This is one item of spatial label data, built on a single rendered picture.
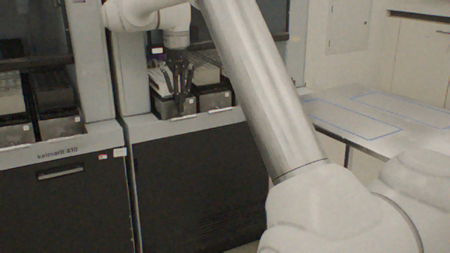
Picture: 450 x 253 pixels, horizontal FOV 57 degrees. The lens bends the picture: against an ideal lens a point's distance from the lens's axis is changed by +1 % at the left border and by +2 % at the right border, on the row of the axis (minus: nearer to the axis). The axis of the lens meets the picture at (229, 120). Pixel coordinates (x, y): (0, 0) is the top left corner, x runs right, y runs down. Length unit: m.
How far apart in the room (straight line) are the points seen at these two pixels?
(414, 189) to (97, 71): 1.13
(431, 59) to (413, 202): 2.87
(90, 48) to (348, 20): 2.42
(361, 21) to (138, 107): 2.42
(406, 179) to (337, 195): 0.14
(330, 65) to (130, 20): 2.41
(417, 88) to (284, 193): 3.07
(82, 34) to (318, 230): 1.11
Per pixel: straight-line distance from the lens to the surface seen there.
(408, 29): 3.66
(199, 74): 1.62
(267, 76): 0.68
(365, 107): 1.45
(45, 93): 1.50
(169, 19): 1.38
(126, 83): 1.55
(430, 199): 0.72
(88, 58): 1.51
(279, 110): 0.66
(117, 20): 1.32
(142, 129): 1.52
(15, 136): 1.47
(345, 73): 3.62
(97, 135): 1.49
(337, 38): 3.47
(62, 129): 1.47
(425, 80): 3.59
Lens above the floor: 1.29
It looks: 21 degrees down
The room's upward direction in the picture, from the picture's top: 1 degrees counter-clockwise
